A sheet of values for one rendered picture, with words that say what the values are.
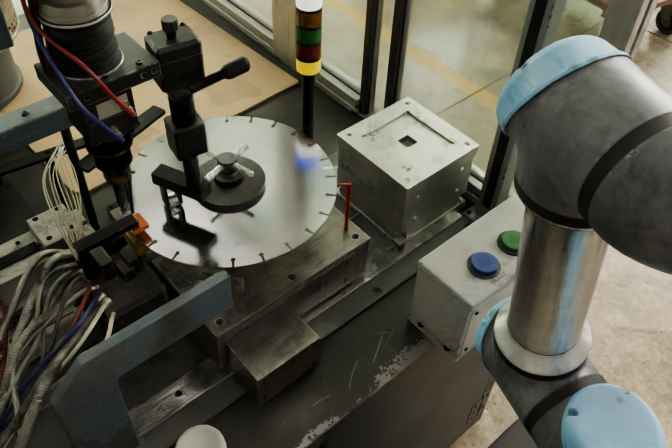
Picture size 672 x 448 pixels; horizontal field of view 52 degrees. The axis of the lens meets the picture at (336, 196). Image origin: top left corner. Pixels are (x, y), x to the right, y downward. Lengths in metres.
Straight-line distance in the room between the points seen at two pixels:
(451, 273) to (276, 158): 0.33
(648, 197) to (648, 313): 1.79
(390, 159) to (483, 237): 0.22
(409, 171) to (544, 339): 0.45
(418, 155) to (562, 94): 0.66
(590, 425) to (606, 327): 1.38
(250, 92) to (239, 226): 0.62
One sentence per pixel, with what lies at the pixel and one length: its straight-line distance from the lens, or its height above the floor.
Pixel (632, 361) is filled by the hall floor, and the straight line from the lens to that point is 2.19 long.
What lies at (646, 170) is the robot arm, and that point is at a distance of 0.54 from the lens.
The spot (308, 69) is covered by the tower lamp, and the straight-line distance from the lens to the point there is 1.25.
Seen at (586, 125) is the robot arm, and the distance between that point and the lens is 0.57.
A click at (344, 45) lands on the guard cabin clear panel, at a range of 1.50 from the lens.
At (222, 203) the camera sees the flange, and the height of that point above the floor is 0.96.
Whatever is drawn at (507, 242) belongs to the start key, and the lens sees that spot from 1.09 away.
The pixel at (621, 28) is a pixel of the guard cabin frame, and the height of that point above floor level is 1.21.
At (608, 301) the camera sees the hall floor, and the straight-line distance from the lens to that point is 2.30.
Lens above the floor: 1.70
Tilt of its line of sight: 45 degrees down
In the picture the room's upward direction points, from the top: 3 degrees clockwise
